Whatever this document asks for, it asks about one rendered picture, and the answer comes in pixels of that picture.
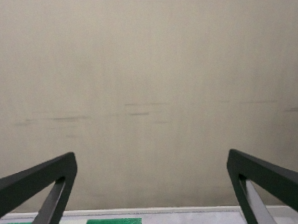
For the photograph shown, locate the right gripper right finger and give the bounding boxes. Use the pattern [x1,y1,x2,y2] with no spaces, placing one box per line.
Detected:
[227,149,298,224]

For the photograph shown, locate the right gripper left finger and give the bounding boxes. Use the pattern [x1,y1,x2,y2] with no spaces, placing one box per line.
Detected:
[0,152,78,224]

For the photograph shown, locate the green mat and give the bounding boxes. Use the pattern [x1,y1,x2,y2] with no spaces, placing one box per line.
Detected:
[3,218,142,224]

